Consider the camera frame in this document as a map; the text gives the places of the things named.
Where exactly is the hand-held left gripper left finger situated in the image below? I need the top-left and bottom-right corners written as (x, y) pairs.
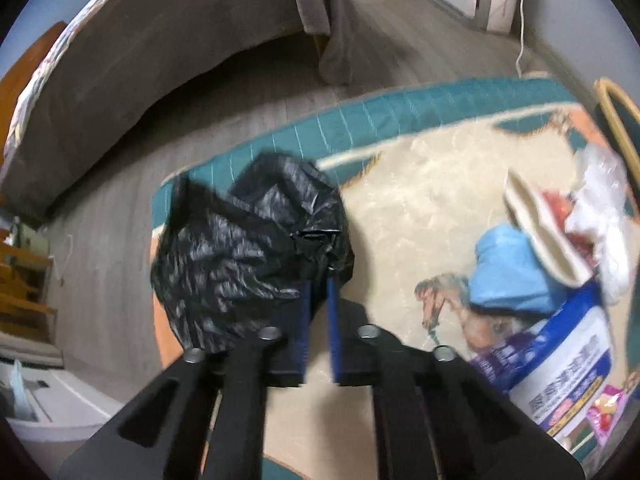
top-left (57, 280), bottom-right (314, 480)

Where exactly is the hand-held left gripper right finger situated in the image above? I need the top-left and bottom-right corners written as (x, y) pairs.
top-left (327, 277), bottom-right (586, 480)

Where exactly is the black plastic bag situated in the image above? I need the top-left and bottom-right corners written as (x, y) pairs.
top-left (150, 152), bottom-right (356, 356)

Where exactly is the blue cloth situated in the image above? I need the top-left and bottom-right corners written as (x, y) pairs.
top-left (467, 224), bottom-right (571, 317)

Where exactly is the blue and white packet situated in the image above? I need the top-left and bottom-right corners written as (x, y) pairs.
top-left (467, 280), bottom-right (614, 437)

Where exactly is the clear plastic bag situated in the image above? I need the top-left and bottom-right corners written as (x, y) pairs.
top-left (565, 145), bottom-right (634, 306)

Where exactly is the printed rug with teal border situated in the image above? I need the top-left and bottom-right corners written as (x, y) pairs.
top-left (150, 77), bottom-right (640, 480)

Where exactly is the white paper container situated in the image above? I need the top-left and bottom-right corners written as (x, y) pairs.
top-left (502, 170), bottom-right (596, 289)

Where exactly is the white appliance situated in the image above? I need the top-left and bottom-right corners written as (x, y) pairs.
top-left (0, 350), bottom-right (126, 444)

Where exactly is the pink candy wrapper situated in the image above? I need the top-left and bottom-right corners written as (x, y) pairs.
top-left (585, 384), bottom-right (629, 447)

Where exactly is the wooden shelf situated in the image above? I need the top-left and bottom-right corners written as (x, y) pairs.
top-left (0, 230), bottom-right (60, 352)

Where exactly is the wooden headboard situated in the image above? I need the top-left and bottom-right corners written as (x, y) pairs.
top-left (0, 20), bottom-right (68, 98)

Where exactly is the white power cable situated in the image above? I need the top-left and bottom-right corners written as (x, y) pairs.
top-left (514, 0), bottom-right (527, 79)

